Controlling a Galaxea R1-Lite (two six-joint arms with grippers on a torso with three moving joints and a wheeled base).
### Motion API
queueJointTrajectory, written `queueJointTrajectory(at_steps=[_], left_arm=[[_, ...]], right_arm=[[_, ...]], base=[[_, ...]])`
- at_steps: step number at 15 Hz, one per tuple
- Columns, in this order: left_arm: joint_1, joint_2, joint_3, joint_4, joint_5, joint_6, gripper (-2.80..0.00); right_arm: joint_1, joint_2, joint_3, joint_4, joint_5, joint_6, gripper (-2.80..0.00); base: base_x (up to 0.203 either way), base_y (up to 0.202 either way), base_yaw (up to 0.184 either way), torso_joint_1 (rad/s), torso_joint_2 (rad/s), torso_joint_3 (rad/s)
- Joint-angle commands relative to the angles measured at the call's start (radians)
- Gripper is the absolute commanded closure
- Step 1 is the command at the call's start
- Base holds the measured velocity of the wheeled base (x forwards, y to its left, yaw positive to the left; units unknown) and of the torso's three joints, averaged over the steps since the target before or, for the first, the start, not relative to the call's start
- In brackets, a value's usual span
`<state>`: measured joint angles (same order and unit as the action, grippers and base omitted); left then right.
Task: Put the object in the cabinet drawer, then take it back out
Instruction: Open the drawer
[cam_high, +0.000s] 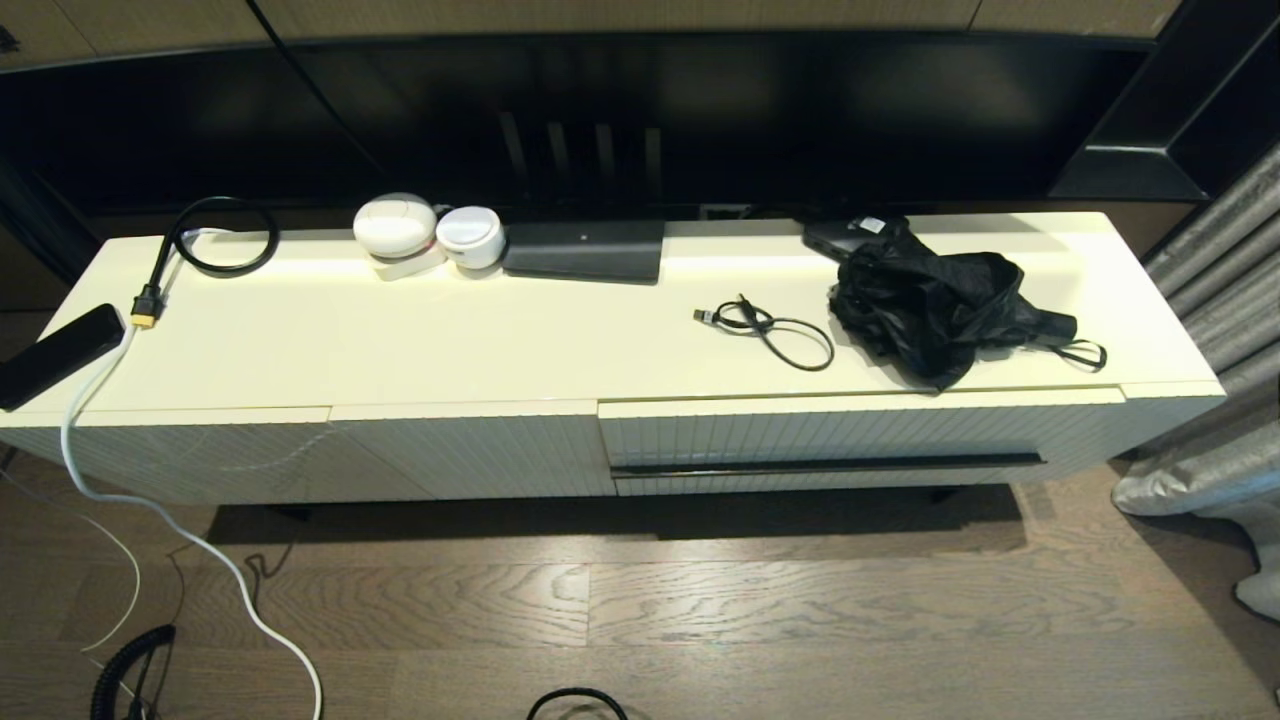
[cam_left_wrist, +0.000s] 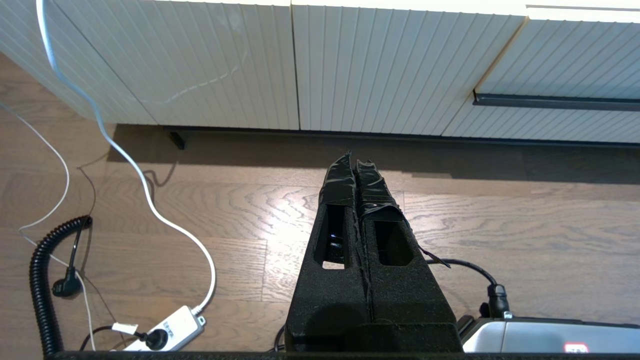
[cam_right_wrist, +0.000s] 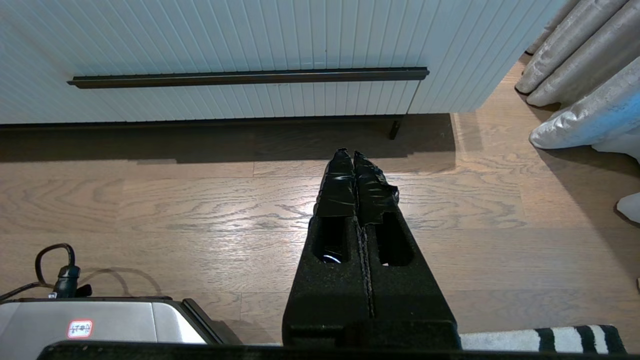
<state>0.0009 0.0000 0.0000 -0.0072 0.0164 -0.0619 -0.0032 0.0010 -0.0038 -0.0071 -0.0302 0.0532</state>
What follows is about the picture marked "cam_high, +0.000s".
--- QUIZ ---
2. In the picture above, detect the black flat screen TV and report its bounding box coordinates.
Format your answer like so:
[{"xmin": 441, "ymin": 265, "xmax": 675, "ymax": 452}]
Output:
[{"xmin": 0, "ymin": 30, "xmax": 1161, "ymax": 217}]

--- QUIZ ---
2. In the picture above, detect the black cable with yellow plug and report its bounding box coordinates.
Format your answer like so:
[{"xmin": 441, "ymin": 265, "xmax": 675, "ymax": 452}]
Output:
[{"xmin": 130, "ymin": 195, "xmax": 280, "ymax": 329}]

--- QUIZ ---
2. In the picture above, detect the black wall shelf frame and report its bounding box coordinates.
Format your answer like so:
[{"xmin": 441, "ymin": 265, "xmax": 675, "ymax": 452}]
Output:
[{"xmin": 1048, "ymin": 0, "xmax": 1280, "ymax": 201}]

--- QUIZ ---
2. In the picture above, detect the white flat device base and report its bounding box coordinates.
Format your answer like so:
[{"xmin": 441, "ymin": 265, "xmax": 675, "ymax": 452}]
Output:
[{"xmin": 372, "ymin": 245, "xmax": 448, "ymax": 282}]

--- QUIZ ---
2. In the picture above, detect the thin white cable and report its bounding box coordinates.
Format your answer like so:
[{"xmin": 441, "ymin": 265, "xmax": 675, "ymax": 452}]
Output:
[{"xmin": 0, "ymin": 470, "xmax": 143, "ymax": 653}]

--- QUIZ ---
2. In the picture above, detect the long black rectangular device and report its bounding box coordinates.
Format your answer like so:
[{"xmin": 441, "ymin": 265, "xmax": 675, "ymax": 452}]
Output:
[{"xmin": 0, "ymin": 303, "xmax": 125, "ymax": 412}]

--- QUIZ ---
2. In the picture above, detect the white cabinet drawer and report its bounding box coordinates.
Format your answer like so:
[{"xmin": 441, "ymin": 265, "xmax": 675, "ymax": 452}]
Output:
[{"xmin": 598, "ymin": 388, "xmax": 1127, "ymax": 498}]

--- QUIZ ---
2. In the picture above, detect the black umbrella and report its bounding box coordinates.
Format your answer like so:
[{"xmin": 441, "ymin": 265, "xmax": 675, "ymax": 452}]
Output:
[{"xmin": 828, "ymin": 218, "xmax": 1108, "ymax": 393}]

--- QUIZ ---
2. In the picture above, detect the grey curtain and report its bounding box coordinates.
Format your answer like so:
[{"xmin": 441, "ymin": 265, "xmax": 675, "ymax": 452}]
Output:
[{"xmin": 1112, "ymin": 140, "xmax": 1280, "ymax": 623}]

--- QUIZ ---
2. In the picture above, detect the white cream TV cabinet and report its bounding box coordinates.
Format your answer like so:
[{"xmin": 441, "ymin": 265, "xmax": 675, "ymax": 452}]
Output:
[{"xmin": 0, "ymin": 210, "xmax": 1229, "ymax": 506}]

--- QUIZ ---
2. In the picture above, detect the small white round device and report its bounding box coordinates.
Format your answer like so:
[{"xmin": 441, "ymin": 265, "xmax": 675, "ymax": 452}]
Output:
[{"xmin": 436, "ymin": 205, "xmax": 505, "ymax": 270}]

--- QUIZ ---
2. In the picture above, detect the flat black set-top box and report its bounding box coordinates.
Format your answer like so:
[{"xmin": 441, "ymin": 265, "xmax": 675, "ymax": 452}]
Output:
[{"xmin": 502, "ymin": 220, "xmax": 666, "ymax": 286}]

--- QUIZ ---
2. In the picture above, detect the small black box with sticker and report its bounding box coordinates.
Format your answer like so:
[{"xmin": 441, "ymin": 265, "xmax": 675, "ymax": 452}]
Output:
[{"xmin": 802, "ymin": 214, "xmax": 893, "ymax": 263}]

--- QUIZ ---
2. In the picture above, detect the black looped floor cable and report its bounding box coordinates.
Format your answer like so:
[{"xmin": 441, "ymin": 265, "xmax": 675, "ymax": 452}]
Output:
[{"xmin": 526, "ymin": 686, "xmax": 629, "ymax": 720}]

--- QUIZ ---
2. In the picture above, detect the thick white power cable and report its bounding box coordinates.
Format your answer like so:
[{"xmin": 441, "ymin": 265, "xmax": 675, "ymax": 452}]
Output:
[{"xmin": 58, "ymin": 228, "xmax": 324, "ymax": 720}]

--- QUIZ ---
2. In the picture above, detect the black coiled cable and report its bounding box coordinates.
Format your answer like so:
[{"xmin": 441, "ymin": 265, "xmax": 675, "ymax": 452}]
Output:
[{"xmin": 90, "ymin": 624, "xmax": 178, "ymax": 720}]

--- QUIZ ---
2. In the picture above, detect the short black USB cable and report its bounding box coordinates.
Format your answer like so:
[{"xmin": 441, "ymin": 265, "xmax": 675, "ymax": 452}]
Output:
[{"xmin": 693, "ymin": 293, "xmax": 836, "ymax": 373}]

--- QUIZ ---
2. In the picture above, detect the large white round device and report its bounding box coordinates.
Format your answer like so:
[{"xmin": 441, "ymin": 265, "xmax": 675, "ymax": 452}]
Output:
[{"xmin": 353, "ymin": 192, "xmax": 439, "ymax": 263}]

